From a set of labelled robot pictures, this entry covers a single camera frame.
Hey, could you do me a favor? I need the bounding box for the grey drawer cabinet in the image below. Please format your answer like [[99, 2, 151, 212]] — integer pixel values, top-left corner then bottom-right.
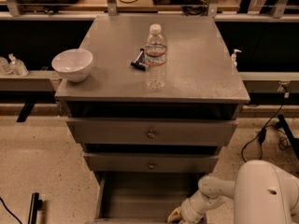
[[54, 14, 251, 185]]

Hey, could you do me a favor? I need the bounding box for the black and white razor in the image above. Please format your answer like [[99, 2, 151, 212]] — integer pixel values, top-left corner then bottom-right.
[[131, 49, 146, 71]]

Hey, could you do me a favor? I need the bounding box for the clear sanitizer bottle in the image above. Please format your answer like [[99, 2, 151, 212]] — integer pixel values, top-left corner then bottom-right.
[[8, 53, 29, 77]]

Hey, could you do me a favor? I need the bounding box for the black floor cable right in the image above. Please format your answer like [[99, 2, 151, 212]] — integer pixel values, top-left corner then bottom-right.
[[240, 91, 292, 163]]

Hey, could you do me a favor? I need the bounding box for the black stand bottom left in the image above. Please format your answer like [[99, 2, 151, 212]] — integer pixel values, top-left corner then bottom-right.
[[27, 192, 43, 224]]

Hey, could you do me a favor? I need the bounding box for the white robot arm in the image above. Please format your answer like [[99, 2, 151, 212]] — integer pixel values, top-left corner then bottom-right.
[[167, 160, 299, 224]]

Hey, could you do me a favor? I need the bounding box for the black bracket left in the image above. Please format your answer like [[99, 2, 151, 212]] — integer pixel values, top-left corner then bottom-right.
[[17, 101, 35, 122]]

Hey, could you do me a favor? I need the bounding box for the white bowl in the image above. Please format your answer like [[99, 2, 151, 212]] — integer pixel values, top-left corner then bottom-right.
[[51, 49, 93, 82]]

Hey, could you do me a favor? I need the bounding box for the grey top drawer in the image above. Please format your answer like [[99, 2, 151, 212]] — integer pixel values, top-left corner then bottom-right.
[[66, 118, 237, 147]]

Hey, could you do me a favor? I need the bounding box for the grey drawer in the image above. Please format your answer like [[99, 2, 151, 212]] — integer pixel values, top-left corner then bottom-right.
[[83, 153, 218, 173], [86, 172, 201, 224], [66, 118, 237, 147]]

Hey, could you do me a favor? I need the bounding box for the grey bottom drawer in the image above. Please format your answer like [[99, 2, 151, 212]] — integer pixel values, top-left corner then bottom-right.
[[86, 172, 201, 224]]

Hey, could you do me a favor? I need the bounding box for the grey metal shelf rail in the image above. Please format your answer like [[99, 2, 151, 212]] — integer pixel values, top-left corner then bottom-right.
[[0, 71, 62, 91]]

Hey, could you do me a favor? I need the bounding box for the clear plastic water bottle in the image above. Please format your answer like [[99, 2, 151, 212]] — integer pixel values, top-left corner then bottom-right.
[[145, 23, 167, 91]]

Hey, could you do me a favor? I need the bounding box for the white pump dispenser bottle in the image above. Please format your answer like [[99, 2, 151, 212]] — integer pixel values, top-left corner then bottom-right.
[[231, 49, 242, 67]]

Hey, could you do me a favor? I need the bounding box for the clear round bottle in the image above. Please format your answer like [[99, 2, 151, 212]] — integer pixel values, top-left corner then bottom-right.
[[0, 57, 12, 75]]

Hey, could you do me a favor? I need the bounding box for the black cable bottom left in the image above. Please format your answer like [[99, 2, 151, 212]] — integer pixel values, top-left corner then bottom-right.
[[0, 196, 23, 224]]

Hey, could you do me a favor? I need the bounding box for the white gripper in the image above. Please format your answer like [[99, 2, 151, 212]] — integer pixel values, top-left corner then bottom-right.
[[167, 198, 210, 224]]

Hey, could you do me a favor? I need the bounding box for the black table leg right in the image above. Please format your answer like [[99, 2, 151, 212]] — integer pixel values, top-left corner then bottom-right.
[[278, 115, 299, 160]]

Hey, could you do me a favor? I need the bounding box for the grey middle drawer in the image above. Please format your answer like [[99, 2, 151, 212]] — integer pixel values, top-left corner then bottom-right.
[[83, 153, 218, 173]]

